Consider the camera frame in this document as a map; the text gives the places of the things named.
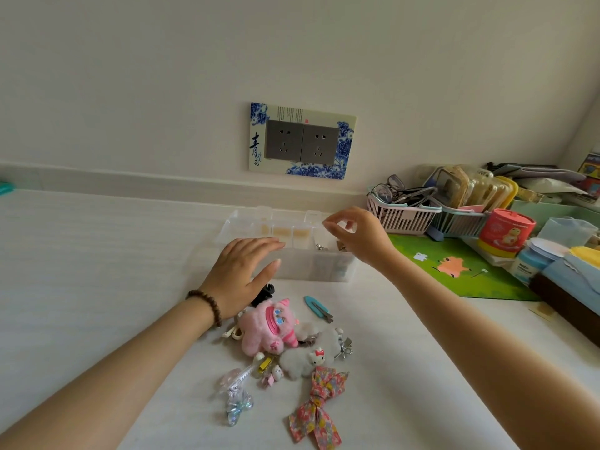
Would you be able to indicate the person's left hand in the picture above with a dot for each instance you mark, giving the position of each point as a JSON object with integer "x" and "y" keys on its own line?
{"x": 232, "y": 276}

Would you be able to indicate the person's right hand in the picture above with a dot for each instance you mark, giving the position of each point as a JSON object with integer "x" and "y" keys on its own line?
{"x": 368, "y": 238}

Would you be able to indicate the person's left thumb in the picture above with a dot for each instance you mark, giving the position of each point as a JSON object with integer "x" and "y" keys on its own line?
{"x": 267, "y": 276}

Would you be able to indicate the person's right thumb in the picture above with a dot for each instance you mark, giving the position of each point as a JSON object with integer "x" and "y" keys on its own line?
{"x": 333, "y": 228}

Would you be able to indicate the clear plastic organizer box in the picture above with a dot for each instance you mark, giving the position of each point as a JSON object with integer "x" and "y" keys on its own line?
{"x": 304, "y": 267}

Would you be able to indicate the person's right forearm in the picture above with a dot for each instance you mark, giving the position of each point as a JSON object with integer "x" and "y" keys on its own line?
{"x": 492, "y": 351}

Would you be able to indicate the person's left forearm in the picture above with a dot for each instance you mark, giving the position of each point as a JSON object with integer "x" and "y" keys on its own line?
{"x": 108, "y": 379}

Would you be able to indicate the black hair claw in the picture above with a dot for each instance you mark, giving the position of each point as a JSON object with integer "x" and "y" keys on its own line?
{"x": 263, "y": 295}

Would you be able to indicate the small silver metal clip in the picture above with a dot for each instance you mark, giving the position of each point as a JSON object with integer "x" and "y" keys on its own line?
{"x": 321, "y": 247}

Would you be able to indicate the pink plush toy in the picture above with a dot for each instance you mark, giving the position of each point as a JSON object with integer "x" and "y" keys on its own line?
{"x": 269, "y": 328}

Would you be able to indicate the teal hair clip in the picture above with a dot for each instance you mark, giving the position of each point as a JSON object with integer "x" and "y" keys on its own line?
{"x": 316, "y": 306}

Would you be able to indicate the cream hair clip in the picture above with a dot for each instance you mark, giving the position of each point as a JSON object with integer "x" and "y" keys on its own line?
{"x": 233, "y": 331}

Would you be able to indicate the pink plastic basket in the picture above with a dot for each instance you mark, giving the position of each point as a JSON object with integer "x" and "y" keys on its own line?
{"x": 403, "y": 220}

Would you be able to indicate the yellow hair clip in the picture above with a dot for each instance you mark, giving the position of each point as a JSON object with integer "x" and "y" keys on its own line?
{"x": 265, "y": 364}

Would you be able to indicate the white fluffy cat hair clip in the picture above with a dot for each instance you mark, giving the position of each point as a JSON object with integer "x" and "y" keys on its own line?
{"x": 304, "y": 358}

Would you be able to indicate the blue floral socket plate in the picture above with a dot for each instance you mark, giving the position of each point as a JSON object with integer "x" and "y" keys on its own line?
{"x": 300, "y": 141}

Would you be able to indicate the small pink white hair clip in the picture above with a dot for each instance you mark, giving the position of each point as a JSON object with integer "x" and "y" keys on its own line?
{"x": 273, "y": 375}

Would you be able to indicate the silver bow hair clip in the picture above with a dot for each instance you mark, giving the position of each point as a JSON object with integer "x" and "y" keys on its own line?
{"x": 345, "y": 346}

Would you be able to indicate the clear pink bow clip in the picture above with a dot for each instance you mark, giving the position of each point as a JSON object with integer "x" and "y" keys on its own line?
{"x": 234, "y": 378}

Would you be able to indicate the grey blue plastic basket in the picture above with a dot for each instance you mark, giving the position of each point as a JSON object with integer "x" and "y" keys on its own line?
{"x": 457, "y": 222}

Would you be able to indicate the iridescent bow hair clip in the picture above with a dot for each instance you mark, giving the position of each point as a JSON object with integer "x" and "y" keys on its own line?
{"x": 238, "y": 405}

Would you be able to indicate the floral fabric bow clip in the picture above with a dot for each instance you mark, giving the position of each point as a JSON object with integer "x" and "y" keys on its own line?
{"x": 318, "y": 407}

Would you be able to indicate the row of phone cases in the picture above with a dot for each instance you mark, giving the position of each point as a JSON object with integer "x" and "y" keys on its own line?
{"x": 473, "y": 189}

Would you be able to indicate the green cartoon mat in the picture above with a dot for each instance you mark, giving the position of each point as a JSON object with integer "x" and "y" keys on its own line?
{"x": 473, "y": 276}

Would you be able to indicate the red cylindrical tin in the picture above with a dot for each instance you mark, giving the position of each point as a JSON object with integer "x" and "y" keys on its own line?
{"x": 506, "y": 231}

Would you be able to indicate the blue white jar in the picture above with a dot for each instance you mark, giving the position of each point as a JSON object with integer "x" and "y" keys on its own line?
{"x": 532, "y": 262}

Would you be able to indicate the pile of papers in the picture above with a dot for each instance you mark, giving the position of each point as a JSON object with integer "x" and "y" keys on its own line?
{"x": 543, "y": 175}

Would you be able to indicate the clear plastic container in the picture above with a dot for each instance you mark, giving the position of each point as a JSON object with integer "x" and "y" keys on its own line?
{"x": 567, "y": 231}

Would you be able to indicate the light blue box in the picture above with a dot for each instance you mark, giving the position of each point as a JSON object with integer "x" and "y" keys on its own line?
{"x": 574, "y": 281}

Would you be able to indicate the dark brown box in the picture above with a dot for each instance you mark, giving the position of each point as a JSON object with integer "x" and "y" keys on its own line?
{"x": 569, "y": 313}

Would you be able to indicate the yellow cloth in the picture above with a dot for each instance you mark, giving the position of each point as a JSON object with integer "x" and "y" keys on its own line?
{"x": 588, "y": 255}

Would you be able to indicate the teal plastic object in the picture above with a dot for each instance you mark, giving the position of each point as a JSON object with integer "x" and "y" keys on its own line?
{"x": 4, "y": 188}

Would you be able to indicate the black frame eyeglasses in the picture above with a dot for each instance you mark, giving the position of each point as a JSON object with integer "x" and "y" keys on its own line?
{"x": 389, "y": 189}

